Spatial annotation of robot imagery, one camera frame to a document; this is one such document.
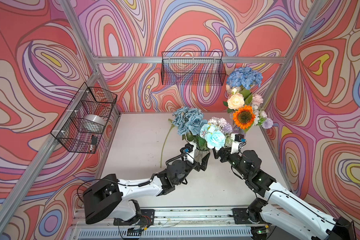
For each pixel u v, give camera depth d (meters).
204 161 0.64
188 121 0.66
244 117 0.66
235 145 0.64
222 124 0.66
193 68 0.96
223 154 0.65
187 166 0.63
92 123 0.70
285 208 0.49
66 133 0.66
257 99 0.82
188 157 0.61
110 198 0.43
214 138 0.53
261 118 0.77
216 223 0.72
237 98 0.70
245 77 0.73
